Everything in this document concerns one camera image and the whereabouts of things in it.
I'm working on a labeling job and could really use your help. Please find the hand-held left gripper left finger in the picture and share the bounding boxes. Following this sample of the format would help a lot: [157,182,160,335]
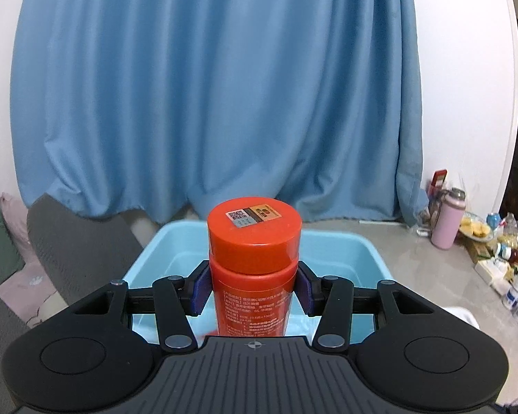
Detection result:
[71,261,211,350]

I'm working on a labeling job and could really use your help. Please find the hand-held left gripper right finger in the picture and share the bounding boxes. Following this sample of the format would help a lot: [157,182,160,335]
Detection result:
[297,261,434,350]

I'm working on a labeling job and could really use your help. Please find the light blue plastic basin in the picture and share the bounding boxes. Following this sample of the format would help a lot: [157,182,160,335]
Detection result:
[123,220,393,342]

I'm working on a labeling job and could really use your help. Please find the orange bottle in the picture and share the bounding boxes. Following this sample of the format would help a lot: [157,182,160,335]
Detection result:
[207,198,302,337]

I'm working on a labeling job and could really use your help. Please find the pink thermos bottle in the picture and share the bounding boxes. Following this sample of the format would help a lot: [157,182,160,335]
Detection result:
[431,187,467,250]

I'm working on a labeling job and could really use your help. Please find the red box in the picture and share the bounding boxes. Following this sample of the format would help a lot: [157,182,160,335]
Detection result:
[429,169,448,201]

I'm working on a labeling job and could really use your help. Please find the pink printed blanket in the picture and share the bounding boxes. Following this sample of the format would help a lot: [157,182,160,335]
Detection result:
[0,193,61,327]

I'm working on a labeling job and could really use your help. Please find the plate of yellow snacks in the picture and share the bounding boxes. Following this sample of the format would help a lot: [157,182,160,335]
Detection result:
[459,212,495,243]

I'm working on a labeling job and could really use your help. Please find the white carton box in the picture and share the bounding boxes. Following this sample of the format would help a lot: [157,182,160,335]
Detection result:
[476,257,508,286]

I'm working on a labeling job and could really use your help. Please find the blue curtain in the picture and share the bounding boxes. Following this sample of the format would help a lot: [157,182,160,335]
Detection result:
[9,0,428,228]

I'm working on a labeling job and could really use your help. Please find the clear plastic bottle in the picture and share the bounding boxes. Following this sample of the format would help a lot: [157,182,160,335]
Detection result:
[502,213,518,246]

